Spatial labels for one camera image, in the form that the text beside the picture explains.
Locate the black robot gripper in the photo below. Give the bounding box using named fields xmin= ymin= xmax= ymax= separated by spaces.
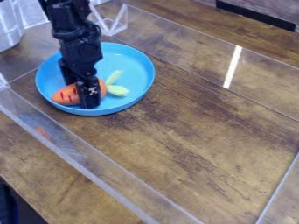
xmin=56 ymin=24 xmax=103 ymax=109

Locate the orange toy carrot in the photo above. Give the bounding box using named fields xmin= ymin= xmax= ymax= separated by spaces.
xmin=51 ymin=70 xmax=129 ymax=106

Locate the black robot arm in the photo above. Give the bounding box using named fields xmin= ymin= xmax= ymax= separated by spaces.
xmin=39 ymin=0 xmax=103 ymax=109

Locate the blue round plastic tray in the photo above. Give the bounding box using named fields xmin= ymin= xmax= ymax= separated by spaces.
xmin=35 ymin=42 xmax=155 ymax=116

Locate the white checked curtain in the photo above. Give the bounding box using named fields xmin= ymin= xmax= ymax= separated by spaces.
xmin=0 ymin=0 xmax=48 ymax=53

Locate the dark baseboard strip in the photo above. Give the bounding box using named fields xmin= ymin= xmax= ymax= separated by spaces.
xmin=216 ymin=0 xmax=295 ymax=32

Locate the clear acrylic barrier wall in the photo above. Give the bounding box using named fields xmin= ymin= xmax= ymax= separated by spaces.
xmin=0 ymin=0 xmax=299 ymax=224

